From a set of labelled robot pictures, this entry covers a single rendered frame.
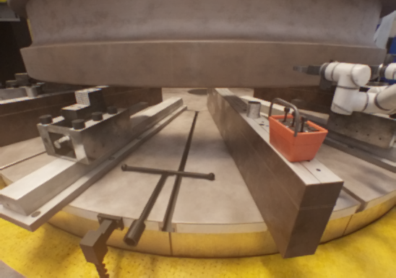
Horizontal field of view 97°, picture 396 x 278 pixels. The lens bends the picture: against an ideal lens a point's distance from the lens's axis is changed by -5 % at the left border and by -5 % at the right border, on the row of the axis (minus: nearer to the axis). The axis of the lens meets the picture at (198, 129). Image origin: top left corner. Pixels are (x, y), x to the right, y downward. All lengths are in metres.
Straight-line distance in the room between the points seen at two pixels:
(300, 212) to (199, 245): 0.61
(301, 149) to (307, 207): 0.20
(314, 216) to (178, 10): 1.25
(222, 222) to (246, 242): 0.24
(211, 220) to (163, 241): 0.31
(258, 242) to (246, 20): 1.30
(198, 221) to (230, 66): 0.87
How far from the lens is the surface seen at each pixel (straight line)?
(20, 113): 2.29
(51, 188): 1.26
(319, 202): 0.77
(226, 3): 1.34
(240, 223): 1.01
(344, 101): 1.04
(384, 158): 1.91
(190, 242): 1.15
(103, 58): 1.37
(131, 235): 0.93
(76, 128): 1.20
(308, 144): 0.76
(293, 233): 0.83
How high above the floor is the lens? 1.07
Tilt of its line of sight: 23 degrees down
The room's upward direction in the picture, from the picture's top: straight up
